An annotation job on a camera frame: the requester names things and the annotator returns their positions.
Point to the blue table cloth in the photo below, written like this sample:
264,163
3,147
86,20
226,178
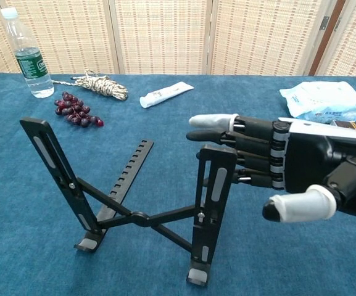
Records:
288,246

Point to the small black carton box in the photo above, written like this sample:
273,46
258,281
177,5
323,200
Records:
347,124

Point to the white toothpaste tube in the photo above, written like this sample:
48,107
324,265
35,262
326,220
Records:
165,92

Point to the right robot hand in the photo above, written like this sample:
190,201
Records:
307,154

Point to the black screen hinge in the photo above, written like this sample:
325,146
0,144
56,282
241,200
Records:
324,23
338,24

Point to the black folding laptop stand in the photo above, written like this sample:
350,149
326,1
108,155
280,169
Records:
217,216

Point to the dark red grape bunch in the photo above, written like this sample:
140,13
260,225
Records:
76,112

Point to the green label water bottle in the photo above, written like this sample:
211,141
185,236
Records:
32,66

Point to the light blue wet wipes pack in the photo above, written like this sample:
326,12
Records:
319,98

